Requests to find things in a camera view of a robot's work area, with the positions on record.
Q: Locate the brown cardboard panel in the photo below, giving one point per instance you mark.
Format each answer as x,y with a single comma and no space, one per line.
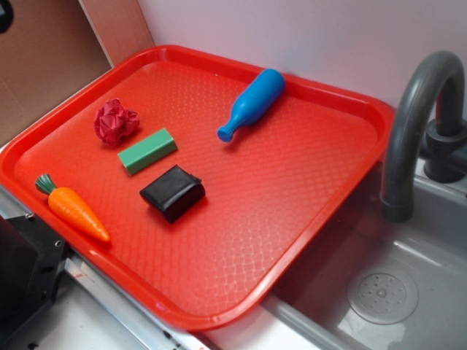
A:
52,49

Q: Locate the black folded wallet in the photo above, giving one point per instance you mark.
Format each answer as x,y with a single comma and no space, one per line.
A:
173,193

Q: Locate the grey curved faucet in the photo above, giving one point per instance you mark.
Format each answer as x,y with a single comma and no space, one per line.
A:
428,125

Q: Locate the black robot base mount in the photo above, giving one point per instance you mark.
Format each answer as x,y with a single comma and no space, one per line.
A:
32,261

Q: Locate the silver metal rail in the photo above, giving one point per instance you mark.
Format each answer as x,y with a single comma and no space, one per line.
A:
147,329

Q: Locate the orange toy carrot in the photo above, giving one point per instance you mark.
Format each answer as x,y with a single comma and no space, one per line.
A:
71,208

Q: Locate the green rectangular block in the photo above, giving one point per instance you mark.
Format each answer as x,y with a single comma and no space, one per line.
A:
147,151

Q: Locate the grey plastic sink basin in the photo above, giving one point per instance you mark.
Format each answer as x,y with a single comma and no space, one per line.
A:
366,283

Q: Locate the red plastic tray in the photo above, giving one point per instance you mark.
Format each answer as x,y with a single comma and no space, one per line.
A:
268,191

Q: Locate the blue plastic bottle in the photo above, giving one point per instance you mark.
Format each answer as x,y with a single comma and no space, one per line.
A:
253,103

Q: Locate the crumpled red paper ball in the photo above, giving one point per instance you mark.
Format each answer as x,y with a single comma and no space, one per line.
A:
113,122

